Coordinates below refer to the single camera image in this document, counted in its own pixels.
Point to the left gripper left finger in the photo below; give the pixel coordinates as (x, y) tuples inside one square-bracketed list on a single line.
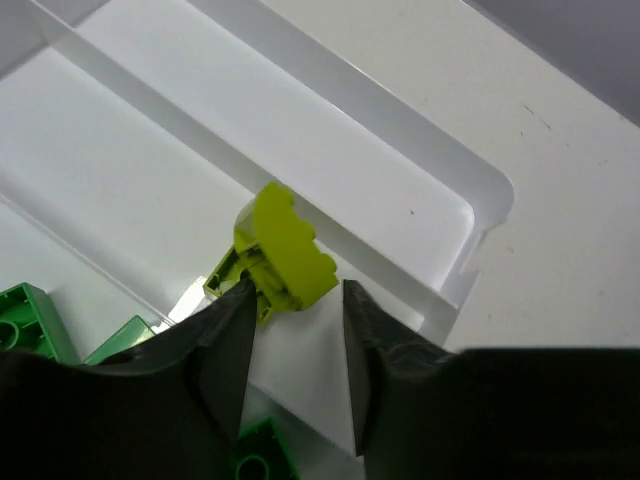
[(167, 408)]

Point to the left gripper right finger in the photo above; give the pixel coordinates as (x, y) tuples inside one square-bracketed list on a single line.
[(422, 412)]

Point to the green square lego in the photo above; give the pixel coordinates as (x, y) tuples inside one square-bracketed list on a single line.
[(261, 453)]

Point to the lime small lego brick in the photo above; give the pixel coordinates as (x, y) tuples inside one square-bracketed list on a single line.
[(276, 250)]

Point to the white divided tray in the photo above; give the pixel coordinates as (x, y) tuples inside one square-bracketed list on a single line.
[(134, 132)]

